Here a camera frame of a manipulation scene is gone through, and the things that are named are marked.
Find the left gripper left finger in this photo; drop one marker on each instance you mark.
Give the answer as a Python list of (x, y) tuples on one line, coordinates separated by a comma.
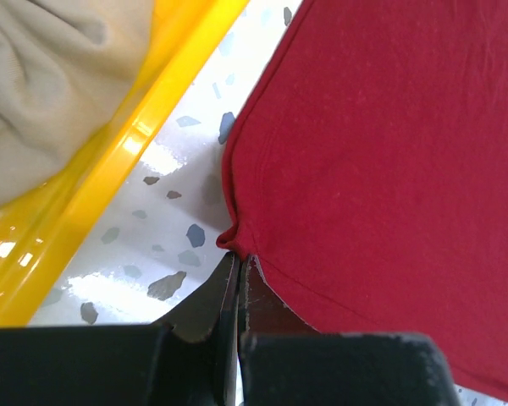
[(186, 357)]

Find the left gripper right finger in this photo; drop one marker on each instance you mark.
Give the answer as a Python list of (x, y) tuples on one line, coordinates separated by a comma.
[(285, 361)]

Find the dark red t shirt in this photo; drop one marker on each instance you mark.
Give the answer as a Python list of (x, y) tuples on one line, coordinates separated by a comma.
[(368, 172)]

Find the yellow plastic tray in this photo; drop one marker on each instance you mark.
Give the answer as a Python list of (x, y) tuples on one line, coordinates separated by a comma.
[(41, 230)]

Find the beige t shirt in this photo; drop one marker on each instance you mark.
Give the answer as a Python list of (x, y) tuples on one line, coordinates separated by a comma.
[(65, 67)]

